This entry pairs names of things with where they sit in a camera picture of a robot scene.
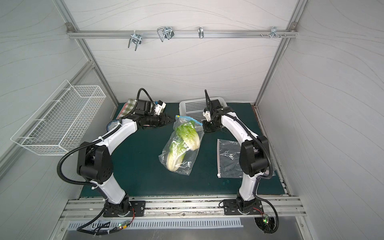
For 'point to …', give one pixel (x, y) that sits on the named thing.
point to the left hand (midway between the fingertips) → (173, 120)
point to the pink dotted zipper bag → (228, 162)
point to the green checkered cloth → (127, 108)
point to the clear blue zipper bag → (190, 156)
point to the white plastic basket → (195, 108)
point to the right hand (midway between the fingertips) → (205, 129)
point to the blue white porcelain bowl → (112, 124)
